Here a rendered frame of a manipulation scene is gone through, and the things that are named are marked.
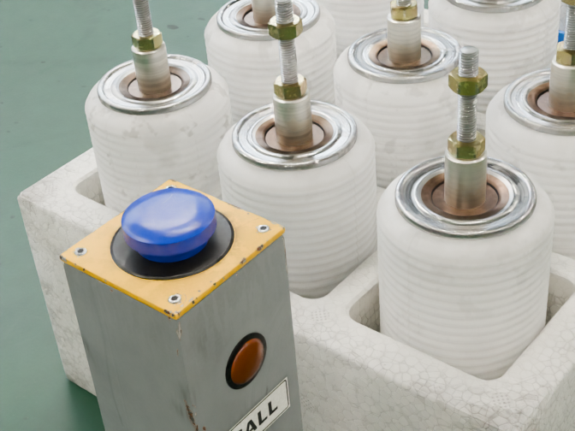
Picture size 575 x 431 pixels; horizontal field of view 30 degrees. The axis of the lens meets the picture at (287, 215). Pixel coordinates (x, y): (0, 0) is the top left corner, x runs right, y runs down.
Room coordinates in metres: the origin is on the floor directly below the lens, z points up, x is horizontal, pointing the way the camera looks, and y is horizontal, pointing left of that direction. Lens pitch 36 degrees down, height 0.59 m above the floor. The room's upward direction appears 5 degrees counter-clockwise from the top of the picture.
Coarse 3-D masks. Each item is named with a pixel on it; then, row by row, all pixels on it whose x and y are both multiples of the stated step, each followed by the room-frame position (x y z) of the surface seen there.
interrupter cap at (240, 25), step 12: (240, 0) 0.74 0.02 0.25; (300, 0) 0.73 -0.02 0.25; (312, 0) 0.73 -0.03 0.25; (228, 12) 0.72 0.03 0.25; (240, 12) 0.72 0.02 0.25; (300, 12) 0.71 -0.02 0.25; (312, 12) 0.71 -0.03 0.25; (228, 24) 0.70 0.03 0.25; (240, 24) 0.70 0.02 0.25; (252, 24) 0.71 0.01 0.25; (264, 24) 0.70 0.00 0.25; (312, 24) 0.69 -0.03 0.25; (240, 36) 0.68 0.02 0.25; (252, 36) 0.68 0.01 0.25; (264, 36) 0.68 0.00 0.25
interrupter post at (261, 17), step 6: (252, 0) 0.71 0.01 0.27; (258, 0) 0.71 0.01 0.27; (264, 0) 0.70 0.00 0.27; (270, 0) 0.71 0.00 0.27; (252, 6) 0.71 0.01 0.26; (258, 6) 0.71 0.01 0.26; (264, 6) 0.70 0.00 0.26; (270, 6) 0.71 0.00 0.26; (252, 12) 0.72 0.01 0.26; (258, 12) 0.71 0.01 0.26; (264, 12) 0.71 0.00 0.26; (270, 12) 0.71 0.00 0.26; (258, 18) 0.71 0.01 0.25; (264, 18) 0.71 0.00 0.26; (270, 18) 0.71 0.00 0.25
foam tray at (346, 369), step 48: (48, 192) 0.62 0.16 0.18; (96, 192) 0.64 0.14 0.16; (48, 240) 0.60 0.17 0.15; (48, 288) 0.61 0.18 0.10; (336, 288) 0.49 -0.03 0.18; (336, 336) 0.45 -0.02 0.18; (384, 336) 0.44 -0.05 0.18; (336, 384) 0.44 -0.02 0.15; (384, 384) 0.41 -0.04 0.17; (432, 384) 0.40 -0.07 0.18; (480, 384) 0.40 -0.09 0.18; (528, 384) 0.40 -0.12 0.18
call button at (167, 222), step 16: (160, 192) 0.39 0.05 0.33; (176, 192) 0.38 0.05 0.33; (192, 192) 0.38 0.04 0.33; (128, 208) 0.38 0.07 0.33; (144, 208) 0.37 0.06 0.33; (160, 208) 0.37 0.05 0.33; (176, 208) 0.37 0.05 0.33; (192, 208) 0.37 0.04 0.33; (208, 208) 0.37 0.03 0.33; (128, 224) 0.36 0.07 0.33; (144, 224) 0.36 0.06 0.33; (160, 224) 0.36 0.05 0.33; (176, 224) 0.36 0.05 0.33; (192, 224) 0.36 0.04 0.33; (208, 224) 0.36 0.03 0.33; (128, 240) 0.36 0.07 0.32; (144, 240) 0.35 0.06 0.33; (160, 240) 0.35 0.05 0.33; (176, 240) 0.35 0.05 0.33; (192, 240) 0.35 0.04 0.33; (144, 256) 0.36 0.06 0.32; (160, 256) 0.35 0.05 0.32; (176, 256) 0.36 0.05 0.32; (192, 256) 0.36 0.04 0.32
